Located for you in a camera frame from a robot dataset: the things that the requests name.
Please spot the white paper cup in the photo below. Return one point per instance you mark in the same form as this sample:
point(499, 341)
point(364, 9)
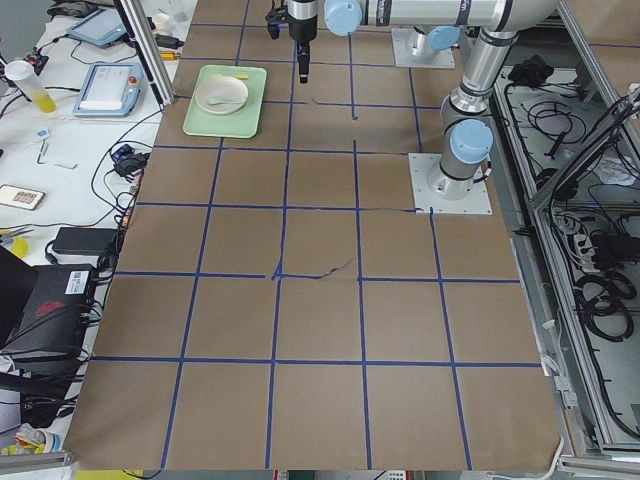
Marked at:
point(162, 23)

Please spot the smartphone with case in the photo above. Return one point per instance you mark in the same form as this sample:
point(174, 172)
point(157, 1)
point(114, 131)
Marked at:
point(20, 198)

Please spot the light green tray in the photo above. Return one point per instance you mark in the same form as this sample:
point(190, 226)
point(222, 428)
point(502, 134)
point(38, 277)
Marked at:
point(242, 124)

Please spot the pale green plastic spoon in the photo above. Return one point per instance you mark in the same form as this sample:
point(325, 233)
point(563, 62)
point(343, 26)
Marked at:
point(221, 100)

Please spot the blue teach pendant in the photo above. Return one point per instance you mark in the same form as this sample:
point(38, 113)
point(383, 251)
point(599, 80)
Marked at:
point(109, 90)
point(101, 28)

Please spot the yellow liquid bottle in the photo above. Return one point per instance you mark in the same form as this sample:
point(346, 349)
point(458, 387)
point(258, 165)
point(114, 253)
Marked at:
point(23, 75)

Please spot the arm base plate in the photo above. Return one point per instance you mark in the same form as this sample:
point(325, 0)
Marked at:
point(421, 47)
point(435, 193)

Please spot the black computer case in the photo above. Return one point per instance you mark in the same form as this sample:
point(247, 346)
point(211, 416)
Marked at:
point(45, 312)

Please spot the blue teach pendant far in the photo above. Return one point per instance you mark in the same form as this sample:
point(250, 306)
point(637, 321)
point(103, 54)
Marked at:
point(101, 28)

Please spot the black power adapter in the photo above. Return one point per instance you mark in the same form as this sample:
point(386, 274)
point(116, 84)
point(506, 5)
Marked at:
point(83, 241)

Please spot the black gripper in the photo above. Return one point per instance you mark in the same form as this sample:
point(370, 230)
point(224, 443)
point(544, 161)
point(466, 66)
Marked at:
point(302, 24)

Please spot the blue teach pendant near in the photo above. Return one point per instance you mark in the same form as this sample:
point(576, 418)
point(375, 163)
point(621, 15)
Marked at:
point(109, 90)

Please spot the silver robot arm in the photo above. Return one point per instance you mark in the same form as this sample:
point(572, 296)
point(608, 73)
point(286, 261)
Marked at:
point(467, 140)

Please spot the white round plate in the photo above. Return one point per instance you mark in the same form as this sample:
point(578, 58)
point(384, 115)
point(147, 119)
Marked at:
point(221, 86)

